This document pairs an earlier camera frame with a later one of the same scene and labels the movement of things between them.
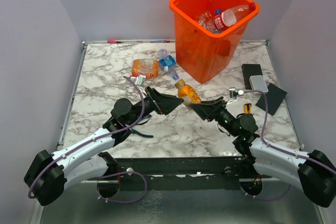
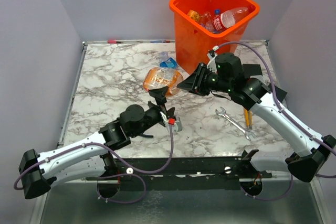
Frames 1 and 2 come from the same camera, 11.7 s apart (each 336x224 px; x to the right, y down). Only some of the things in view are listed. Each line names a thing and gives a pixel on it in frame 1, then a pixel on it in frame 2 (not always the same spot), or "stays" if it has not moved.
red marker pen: [113, 41] stays
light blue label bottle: [167, 63] stays
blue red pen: [160, 41] stays
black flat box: [249, 70] stays
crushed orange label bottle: [148, 67] to [159, 77]
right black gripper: [209, 109] to [194, 83]
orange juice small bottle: [187, 93] to [193, 15]
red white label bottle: [221, 20] stays
